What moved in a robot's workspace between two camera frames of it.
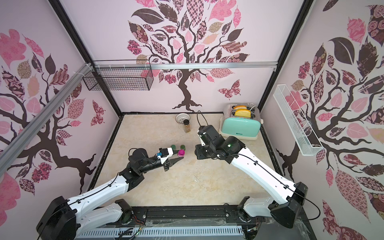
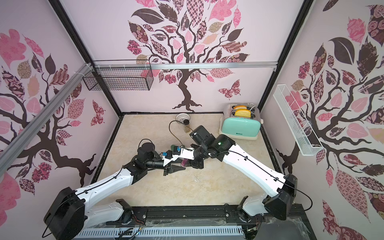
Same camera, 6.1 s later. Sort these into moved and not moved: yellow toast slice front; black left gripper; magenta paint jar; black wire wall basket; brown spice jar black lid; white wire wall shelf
Moved: black left gripper; magenta paint jar
Not moved: black wire wall basket; brown spice jar black lid; white wire wall shelf; yellow toast slice front
